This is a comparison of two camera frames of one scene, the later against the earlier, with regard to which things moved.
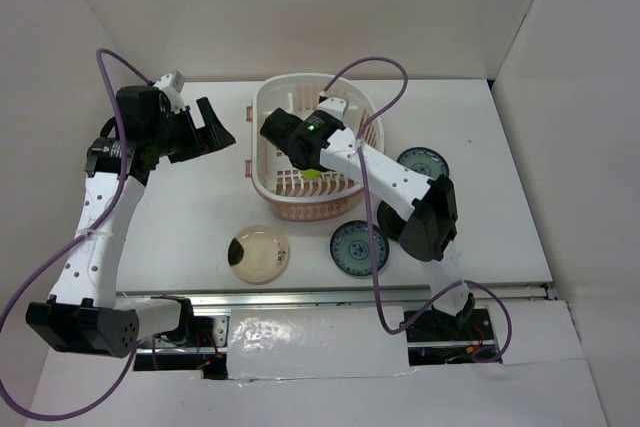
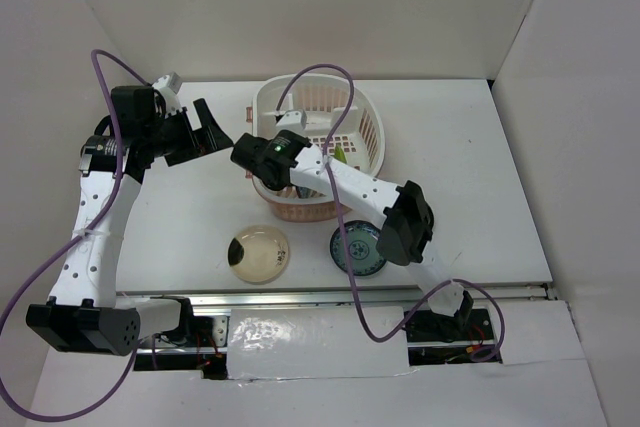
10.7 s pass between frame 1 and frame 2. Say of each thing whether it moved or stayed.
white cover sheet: stayed
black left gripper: stayed
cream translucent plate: stayed
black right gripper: moved
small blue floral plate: stayed
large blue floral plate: moved
